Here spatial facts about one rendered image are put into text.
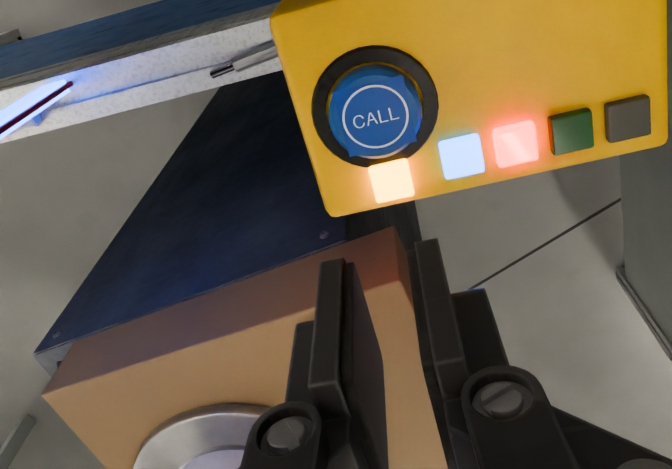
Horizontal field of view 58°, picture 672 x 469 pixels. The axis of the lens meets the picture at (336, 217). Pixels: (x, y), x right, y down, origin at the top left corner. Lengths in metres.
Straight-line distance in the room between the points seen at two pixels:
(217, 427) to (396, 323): 0.16
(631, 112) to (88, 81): 0.40
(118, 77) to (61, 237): 1.22
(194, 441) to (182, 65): 0.29
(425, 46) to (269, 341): 0.25
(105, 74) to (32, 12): 1.00
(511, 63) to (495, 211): 1.27
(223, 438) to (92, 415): 0.10
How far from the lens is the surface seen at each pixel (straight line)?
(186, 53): 0.50
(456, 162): 0.28
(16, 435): 2.13
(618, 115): 0.29
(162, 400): 0.49
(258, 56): 0.48
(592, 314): 1.78
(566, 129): 0.28
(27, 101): 0.49
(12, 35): 1.51
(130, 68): 0.52
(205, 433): 0.49
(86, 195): 1.62
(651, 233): 1.42
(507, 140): 0.28
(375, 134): 0.26
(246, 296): 0.47
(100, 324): 0.57
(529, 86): 0.28
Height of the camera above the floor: 1.33
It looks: 62 degrees down
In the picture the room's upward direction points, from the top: 176 degrees counter-clockwise
